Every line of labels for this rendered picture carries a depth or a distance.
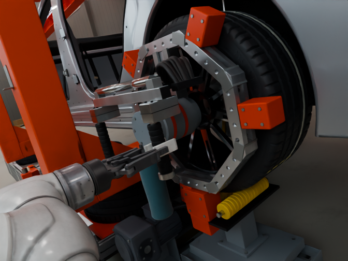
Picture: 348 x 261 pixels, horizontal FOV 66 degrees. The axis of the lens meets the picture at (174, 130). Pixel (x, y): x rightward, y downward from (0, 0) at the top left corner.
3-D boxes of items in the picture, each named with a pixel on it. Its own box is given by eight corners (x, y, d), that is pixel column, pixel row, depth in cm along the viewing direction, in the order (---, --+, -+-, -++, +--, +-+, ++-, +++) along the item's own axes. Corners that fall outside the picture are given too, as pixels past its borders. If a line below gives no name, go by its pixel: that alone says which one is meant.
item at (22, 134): (74, 140, 304) (64, 111, 297) (24, 158, 274) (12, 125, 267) (69, 140, 317) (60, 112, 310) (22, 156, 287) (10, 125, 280)
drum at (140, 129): (207, 131, 93) (199, 92, 90) (159, 154, 81) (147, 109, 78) (182, 130, 105) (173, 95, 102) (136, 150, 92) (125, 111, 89)
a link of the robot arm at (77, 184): (74, 218, 51) (102, 204, 55) (59, 175, 49) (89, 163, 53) (61, 207, 59) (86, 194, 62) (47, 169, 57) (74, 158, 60)
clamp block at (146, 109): (181, 113, 70) (176, 93, 69) (154, 123, 65) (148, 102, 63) (169, 113, 74) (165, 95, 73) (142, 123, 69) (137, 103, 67)
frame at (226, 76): (267, 196, 82) (235, 10, 70) (255, 207, 78) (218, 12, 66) (163, 171, 125) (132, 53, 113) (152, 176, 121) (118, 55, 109)
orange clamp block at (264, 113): (256, 121, 78) (286, 120, 70) (240, 129, 73) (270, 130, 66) (252, 97, 76) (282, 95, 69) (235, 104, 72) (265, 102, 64)
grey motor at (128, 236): (213, 250, 139) (199, 189, 131) (147, 306, 114) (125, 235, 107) (190, 238, 153) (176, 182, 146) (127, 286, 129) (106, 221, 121)
